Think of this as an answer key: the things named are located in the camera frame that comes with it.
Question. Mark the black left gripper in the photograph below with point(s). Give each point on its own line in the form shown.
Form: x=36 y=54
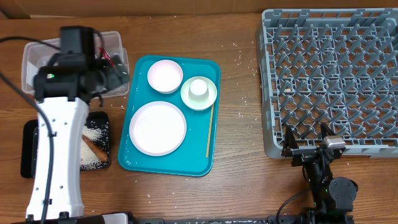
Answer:
x=113 y=78

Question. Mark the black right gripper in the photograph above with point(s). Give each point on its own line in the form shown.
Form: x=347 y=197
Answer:
x=290 y=149

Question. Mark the pink small bowl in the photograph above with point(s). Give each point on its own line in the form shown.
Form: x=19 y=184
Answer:
x=165 y=76

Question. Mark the large white plate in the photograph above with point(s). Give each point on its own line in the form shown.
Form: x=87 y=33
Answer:
x=157 y=128

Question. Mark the brown carrot piece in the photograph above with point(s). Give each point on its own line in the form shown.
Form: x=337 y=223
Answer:
x=100 y=154

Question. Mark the white upturned cup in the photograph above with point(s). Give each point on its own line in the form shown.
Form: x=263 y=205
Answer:
x=198 y=87

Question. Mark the white saucer plate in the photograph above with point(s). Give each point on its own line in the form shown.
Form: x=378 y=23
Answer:
x=199 y=103

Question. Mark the red snack wrapper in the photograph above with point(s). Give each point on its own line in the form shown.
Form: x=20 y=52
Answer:
x=106 y=57

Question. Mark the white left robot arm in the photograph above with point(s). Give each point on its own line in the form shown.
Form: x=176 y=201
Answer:
x=63 y=89

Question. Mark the grey dishwasher rack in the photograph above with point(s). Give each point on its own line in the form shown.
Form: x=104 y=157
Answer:
x=332 y=66

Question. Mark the clear plastic bin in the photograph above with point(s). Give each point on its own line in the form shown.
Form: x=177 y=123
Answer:
x=37 y=55

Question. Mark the pile of rice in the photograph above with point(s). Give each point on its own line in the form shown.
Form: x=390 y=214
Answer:
x=88 y=159

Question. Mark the black tray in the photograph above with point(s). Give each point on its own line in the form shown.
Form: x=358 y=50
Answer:
x=30 y=139

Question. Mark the wooden chopstick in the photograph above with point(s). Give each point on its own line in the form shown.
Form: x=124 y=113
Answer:
x=209 y=131

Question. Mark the teal plastic tray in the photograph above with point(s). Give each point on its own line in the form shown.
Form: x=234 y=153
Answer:
x=190 y=157

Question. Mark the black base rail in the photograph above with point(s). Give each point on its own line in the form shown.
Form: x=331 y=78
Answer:
x=114 y=218

